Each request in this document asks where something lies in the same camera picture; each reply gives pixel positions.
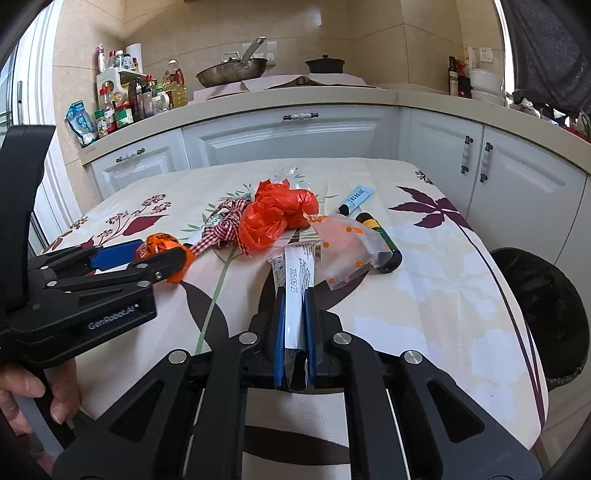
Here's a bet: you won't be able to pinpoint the white sachet packet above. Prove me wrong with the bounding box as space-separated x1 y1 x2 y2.
267 242 315 350

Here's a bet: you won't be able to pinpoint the small orange wrapper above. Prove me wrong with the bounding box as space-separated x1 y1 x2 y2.
134 233 197 284

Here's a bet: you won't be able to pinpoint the translucent orange-dotted bag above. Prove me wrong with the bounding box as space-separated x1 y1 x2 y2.
307 213 381 290

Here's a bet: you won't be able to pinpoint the red plastic bag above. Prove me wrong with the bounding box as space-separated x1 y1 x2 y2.
238 179 318 250

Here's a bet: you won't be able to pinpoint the black green marker tube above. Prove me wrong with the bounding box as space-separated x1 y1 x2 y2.
356 212 403 274

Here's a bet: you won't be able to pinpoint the red white checkered wrapper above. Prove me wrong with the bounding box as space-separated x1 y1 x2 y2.
189 197 252 256

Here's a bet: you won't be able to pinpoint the light blue tube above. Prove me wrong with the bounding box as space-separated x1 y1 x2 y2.
338 185 374 216

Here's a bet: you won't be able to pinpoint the clear plastic bag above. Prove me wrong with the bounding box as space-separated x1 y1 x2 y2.
270 166 312 191

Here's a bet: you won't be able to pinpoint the black trash bin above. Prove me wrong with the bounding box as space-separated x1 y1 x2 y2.
492 247 590 391

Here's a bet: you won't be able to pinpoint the left hand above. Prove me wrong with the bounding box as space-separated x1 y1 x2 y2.
0 359 81 436

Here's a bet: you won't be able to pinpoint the floral tablecloth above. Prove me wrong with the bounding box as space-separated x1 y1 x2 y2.
51 158 547 479

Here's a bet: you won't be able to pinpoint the pink stove cover cloth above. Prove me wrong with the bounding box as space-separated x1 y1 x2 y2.
191 73 368 102

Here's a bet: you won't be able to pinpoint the steel wok pan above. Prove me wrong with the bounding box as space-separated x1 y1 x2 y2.
195 36 267 88

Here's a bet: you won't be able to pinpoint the black pot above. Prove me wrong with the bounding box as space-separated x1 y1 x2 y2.
305 54 345 74

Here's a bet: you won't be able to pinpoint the dark sauce bottle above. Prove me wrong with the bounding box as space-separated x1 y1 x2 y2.
448 56 459 97

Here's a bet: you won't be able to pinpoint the white stacked bowls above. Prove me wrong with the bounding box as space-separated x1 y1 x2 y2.
470 69 505 106

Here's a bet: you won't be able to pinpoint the dark grey hanging cloth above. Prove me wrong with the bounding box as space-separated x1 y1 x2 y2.
501 0 590 114

